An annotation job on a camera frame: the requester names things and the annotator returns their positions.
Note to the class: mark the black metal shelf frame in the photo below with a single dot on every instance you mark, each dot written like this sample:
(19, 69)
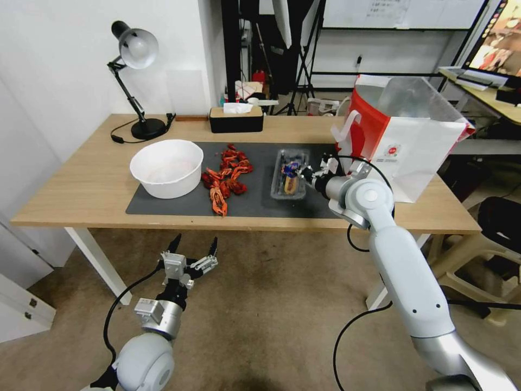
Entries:
(231, 45)

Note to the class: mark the red crayfish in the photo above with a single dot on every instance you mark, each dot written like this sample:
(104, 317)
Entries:
(237, 186)
(215, 176)
(236, 159)
(218, 201)

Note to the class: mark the black bag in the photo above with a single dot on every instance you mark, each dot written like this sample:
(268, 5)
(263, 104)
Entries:
(500, 228)

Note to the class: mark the white photo reflector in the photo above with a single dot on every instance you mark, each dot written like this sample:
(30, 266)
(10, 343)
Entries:
(283, 20)

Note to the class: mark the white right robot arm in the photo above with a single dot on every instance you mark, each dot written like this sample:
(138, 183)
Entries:
(403, 285)

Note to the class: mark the white round bowl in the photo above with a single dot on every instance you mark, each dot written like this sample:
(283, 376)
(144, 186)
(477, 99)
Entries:
(167, 171)

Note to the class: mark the red white takeout bag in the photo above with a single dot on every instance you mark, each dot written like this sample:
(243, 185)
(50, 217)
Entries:
(411, 163)

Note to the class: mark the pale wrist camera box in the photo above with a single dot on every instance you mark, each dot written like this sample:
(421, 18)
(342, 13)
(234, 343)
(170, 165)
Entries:
(174, 267)
(329, 166)

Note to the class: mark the white tissue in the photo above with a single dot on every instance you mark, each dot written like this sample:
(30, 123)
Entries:
(237, 107)

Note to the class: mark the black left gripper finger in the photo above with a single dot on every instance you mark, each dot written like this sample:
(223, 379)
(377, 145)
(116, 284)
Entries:
(175, 245)
(208, 257)

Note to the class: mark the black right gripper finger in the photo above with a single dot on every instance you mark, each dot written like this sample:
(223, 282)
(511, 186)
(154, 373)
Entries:
(326, 157)
(304, 172)

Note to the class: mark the pale wooden side desk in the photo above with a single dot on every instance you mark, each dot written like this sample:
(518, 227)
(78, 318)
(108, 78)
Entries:
(480, 95)

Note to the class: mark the clear plastic takeout container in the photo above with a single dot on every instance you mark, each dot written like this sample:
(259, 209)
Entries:
(281, 191)

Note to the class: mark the cardboard box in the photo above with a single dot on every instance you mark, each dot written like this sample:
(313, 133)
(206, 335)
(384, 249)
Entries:
(249, 90)

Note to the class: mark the black desk lamp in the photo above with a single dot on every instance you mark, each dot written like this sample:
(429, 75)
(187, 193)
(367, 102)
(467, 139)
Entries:
(138, 49)

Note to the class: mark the computer monitor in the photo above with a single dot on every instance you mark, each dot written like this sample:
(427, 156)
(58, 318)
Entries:
(494, 40)

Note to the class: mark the black tripod stand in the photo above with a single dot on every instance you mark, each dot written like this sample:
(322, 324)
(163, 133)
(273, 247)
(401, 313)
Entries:
(303, 61)

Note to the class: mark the black tissue box wooden lid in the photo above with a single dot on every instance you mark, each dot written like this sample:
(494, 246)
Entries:
(236, 122)

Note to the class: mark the food in wrapper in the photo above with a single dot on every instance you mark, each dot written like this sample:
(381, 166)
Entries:
(290, 179)

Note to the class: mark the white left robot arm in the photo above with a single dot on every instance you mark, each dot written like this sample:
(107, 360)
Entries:
(142, 362)

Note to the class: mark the beige plastic stool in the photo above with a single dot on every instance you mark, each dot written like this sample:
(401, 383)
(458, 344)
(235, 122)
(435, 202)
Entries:
(464, 260)

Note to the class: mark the whiteboard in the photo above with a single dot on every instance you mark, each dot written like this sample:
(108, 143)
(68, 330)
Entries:
(407, 12)

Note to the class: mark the white cabinet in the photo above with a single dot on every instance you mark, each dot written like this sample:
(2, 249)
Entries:
(20, 285)

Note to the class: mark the dark grey table mat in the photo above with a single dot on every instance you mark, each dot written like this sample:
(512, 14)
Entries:
(252, 203)

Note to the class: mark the wooden table white legs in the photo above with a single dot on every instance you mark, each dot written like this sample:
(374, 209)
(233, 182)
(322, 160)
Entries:
(81, 191)

